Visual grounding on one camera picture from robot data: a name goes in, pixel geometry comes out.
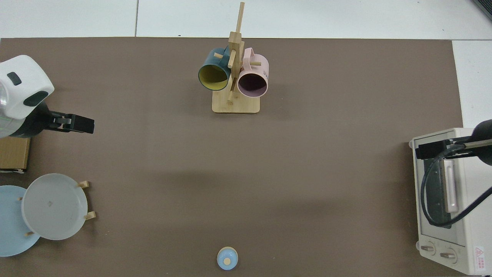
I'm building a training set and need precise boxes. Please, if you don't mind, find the grey plate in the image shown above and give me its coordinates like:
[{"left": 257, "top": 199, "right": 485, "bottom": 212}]
[{"left": 21, "top": 173, "right": 88, "bottom": 241}]

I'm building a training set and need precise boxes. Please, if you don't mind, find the brown table cloth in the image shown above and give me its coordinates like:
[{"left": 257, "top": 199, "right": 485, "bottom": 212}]
[{"left": 0, "top": 37, "right": 464, "bottom": 277}]

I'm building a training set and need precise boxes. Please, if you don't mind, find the wooden plate rack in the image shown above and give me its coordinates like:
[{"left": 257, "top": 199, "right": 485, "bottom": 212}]
[{"left": 17, "top": 180, "right": 96, "bottom": 236}]

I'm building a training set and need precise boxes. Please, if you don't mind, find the wooden cup stand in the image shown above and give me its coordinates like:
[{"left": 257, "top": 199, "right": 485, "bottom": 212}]
[{"left": 212, "top": 2, "right": 261, "bottom": 114}]

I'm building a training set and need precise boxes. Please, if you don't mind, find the dark grey object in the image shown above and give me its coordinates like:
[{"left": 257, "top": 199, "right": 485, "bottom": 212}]
[{"left": 473, "top": 0, "right": 492, "bottom": 20}]

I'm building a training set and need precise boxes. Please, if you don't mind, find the pale toaster oven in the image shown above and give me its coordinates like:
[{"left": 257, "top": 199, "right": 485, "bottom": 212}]
[{"left": 409, "top": 128, "right": 492, "bottom": 275}]

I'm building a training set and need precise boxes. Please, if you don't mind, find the small blue round knob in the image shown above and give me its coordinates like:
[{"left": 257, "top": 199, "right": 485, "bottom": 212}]
[{"left": 217, "top": 247, "right": 239, "bottom": 270}]

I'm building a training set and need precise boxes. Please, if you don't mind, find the dark teal cup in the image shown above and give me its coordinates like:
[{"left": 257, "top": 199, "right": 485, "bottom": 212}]
[{"left": 198, "top": 47, "right": 233, "bottom": 92}]

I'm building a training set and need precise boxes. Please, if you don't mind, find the light blue plate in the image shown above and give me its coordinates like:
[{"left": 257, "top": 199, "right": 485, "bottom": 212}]
[{"left": 0, "top": 185, "right": 41, "bottom": 257}]

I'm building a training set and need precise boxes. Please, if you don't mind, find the wire basket with wooden floor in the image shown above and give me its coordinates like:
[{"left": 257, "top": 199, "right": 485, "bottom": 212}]
[{"left": 0, "top": 137, "right": 31, "bottom": 173}]

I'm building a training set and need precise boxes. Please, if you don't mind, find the pink cup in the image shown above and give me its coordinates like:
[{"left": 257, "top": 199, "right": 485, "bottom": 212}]
[{"left": 236, "top": 47, "right": 269, "bottom": 98}]

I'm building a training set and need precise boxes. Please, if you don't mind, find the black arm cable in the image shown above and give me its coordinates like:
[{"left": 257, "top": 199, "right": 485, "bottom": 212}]
[{"left": 420, "top": 144, "right": 492, "bottom": 227}]

